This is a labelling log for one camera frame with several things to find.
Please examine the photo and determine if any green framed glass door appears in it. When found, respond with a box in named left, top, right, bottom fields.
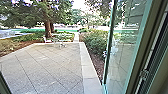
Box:
left=0, top=0, right=168, bottom=94

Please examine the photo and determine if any green outdoor shrub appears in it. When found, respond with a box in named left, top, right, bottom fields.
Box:
left=82, top=29, right=110, bottom=57

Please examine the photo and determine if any white outdoor chair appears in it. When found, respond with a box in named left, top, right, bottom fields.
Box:
left=42, top=35, right=53, bottom=44

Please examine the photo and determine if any large outdoor tree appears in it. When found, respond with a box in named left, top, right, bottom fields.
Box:
left=0, top=0, right=74, bottom=39

